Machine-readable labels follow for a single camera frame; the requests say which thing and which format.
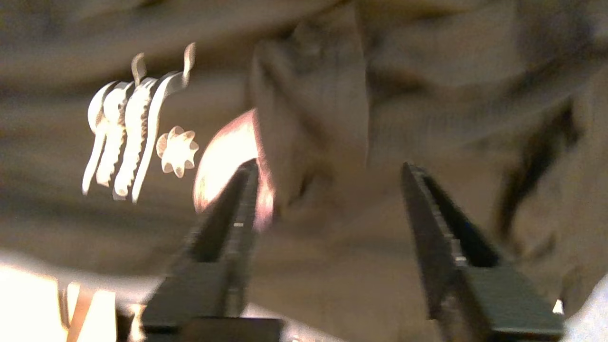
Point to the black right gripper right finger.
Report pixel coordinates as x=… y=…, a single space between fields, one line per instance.
x=479 y=299

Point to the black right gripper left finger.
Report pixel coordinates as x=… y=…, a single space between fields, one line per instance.
x=199 y=289

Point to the black moon print t-shirt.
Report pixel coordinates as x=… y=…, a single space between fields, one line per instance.
x=332 y=95

